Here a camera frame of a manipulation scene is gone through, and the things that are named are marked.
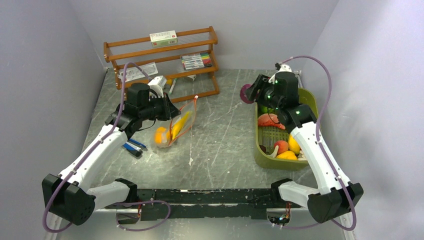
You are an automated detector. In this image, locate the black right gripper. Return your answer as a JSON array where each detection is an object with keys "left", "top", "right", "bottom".
[{"left": 244, "top": 73, "right": 282, "bottom": 111}]

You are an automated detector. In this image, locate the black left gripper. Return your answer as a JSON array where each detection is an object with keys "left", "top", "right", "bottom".
[{"left": 140, "top": 92, "right": 182, "bottom": 121}]

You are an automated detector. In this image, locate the purple toy onion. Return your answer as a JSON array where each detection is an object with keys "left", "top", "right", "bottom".
[{"left": 239, "top": 84, "right": 253, "bottom": 104}]

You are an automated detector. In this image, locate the yellow toy banana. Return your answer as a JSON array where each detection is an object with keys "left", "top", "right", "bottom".
[{"left": 170, "top": 111, "right": 193, "bottom": 141}]

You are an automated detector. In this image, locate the orange toy bell pepper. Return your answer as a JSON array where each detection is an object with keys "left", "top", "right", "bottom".
[{"left": 153, "top": 126, "right": 171, "bottom": 148}]

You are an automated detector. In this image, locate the clear zip bag orange zipper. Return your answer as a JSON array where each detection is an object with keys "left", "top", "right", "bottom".
[{"left": 151, "top": 95, "right": 199, "bottom": 148}]

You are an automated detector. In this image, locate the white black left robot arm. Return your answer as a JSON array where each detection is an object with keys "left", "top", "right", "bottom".
[{"left": 41, "top": 83, "right": 181, "bottom": 233}]

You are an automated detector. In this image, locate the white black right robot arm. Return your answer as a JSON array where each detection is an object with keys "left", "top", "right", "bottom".
[{"left": 240, "top": 71, "right": 364, "bottom": 224}]

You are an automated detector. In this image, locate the green capped white marker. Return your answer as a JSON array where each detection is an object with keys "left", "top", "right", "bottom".
[{"left": 168, "top": 78, "right": 177, "bottom": 95}]

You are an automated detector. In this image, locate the pink toy watermelon slice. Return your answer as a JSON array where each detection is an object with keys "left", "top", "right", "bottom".
[{"left": 257, "top": 113, "right": 286, "bottom": 130}]

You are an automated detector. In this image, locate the olive green plastic bin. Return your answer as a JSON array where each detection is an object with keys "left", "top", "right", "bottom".
[{"left": 253, "top": 104, "right": 309, "bottom": 171}]

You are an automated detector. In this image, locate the blue black stapler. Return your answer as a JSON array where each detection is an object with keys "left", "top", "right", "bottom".
[{"left": 122, "top": 139, "right": 148, "bottom": 159}]

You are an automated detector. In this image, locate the wooden three-tier shelf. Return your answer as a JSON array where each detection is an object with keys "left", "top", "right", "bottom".
[{"left": 103, "top": 26, "right": 220, "bottom": 103}]

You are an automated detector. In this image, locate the coloured marker pen pack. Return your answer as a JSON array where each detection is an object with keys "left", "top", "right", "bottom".
[{"left": 180, "top": 52, "right": 213, "bottom": 71}]

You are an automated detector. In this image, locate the red orange toy peach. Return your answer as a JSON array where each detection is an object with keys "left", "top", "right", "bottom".
[{"left": 273, "top": 140, "right": 289, "bottom": 155}]

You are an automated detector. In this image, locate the yellow toy lemon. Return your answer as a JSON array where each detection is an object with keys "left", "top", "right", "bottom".
[{"left": 288, "top": 134, "right": 301, "bottom": 155}]

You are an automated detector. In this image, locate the white toy mushroom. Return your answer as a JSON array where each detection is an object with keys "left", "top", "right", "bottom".
[{"left": 267, "top": 145, "right": 279, "bottom": 158}]

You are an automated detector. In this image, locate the yellow toy mango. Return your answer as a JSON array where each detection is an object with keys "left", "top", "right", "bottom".
[{"left": 276, "top": 150, "right": 298, "bottom": 161}]

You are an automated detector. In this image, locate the green white box top shelf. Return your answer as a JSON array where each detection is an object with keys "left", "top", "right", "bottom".
[{"left": 149, "top": 30, "right": 178, "bottom": 48}]

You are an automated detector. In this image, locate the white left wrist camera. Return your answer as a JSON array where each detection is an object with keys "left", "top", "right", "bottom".
[{"left": 148, "top": 75, "right": 167, "bottom": 98}]

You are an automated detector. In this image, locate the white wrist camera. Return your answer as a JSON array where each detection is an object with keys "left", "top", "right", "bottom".
[
  {"left": 148, "top": 75, "right": 167, "bottom": 98},
  {"left": 273, "top": 62, "right": 294, "bottom": 77}
]

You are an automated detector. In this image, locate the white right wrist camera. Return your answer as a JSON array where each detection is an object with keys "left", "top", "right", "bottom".
[{"left": 273, "top": 62, "right": 294, "bottom": 77}]

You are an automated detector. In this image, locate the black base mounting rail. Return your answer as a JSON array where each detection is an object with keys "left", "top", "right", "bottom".
[{"left": 109, "top": 188, "right": 299, "bottom": 221}]

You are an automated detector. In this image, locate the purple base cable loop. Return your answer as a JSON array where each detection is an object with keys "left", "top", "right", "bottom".
[{"left": 115, "top": 201, "right": 173, "bottom": 232}]

